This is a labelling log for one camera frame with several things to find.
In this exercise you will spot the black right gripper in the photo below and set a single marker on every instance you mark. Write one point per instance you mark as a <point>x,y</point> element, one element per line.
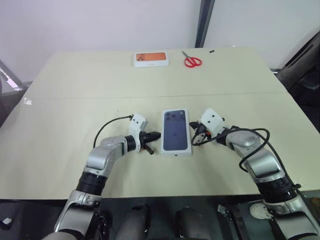
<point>204,133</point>

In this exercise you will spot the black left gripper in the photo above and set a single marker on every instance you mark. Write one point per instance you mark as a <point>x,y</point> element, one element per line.
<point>144,140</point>

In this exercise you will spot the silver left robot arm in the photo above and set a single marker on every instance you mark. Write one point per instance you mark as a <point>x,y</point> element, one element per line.
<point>100,160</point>

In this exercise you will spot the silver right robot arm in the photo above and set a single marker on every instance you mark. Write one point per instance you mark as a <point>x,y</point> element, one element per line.
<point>260,160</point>

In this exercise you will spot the orange print phone box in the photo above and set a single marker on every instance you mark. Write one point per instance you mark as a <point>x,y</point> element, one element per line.
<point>151,59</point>

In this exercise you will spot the dark rounded shape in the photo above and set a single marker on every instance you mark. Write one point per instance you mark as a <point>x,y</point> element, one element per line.
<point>135,222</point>
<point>191,223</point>

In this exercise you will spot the dark vertical pillar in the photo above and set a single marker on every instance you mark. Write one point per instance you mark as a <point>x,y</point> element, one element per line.
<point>206,22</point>

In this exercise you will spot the dark brown chair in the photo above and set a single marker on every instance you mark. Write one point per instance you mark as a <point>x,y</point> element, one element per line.
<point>303,72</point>

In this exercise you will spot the clear tape strip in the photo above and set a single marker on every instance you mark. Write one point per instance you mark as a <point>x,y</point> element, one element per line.
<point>28,101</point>

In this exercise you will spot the white paper scrap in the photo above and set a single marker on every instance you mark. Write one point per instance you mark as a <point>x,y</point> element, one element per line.
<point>6,220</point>

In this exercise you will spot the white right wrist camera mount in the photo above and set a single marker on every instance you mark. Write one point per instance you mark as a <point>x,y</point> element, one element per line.
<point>212,121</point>

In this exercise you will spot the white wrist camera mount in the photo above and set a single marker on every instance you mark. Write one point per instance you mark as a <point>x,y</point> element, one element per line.
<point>212,121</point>
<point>137,123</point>

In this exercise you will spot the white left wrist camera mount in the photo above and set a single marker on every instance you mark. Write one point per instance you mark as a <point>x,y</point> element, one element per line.
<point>137,123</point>

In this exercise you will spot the metal table bracket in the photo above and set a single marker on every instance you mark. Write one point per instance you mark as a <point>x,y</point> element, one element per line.
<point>225,209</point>

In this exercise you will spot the grey metal frame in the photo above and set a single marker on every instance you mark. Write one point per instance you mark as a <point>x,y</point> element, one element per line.
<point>12,77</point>

